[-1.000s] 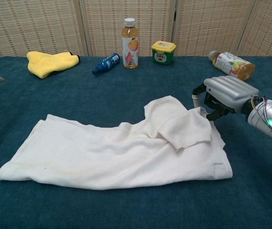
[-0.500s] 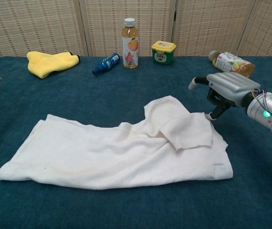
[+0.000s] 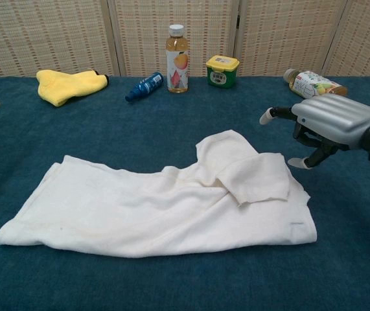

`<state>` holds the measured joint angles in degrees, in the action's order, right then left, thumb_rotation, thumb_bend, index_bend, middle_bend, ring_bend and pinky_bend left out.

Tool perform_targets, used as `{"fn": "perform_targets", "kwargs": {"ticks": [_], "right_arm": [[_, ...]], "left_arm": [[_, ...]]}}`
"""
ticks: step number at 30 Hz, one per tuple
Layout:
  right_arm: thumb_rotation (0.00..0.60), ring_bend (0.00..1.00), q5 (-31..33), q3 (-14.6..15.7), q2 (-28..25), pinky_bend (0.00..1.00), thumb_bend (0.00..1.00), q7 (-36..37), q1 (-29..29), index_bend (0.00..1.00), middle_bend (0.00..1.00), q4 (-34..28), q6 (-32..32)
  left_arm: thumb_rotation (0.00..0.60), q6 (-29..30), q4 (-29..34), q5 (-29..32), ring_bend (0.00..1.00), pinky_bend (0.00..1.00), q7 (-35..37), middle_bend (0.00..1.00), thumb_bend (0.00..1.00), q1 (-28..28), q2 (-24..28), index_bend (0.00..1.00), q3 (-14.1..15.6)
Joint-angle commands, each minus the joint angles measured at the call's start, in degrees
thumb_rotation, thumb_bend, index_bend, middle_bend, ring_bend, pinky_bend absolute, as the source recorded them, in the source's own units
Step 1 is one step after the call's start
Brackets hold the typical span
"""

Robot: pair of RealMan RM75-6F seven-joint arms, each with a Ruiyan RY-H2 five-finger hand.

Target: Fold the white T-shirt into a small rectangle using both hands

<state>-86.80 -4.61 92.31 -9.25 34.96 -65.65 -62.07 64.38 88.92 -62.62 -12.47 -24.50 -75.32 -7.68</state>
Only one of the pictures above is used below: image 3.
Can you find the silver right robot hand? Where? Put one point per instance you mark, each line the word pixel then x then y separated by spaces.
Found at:
pixel 337 120

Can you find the white T-shirt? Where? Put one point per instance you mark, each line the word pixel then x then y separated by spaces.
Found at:
pixel 139 207

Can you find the beige woven screen panel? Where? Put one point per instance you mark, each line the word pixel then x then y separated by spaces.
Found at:
pixel 288 35
pixel 171 16
pixel 366 35
pixel 42 35

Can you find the tea bottle with green label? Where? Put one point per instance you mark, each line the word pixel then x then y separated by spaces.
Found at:
pixel 311 84

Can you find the yellow cloth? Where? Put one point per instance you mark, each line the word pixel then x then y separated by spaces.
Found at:
pixel 61 85

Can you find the green container with yellow lid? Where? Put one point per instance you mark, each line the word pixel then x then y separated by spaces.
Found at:
pixel 222 76

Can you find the blue plastic bottle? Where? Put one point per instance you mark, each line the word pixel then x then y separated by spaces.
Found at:
pixel 145 85

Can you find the blue carpet table cover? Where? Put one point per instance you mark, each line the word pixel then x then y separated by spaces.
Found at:
pixel 171 129

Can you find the tea bottle with peach label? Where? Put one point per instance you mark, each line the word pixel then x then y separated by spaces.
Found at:
pixel 177 64

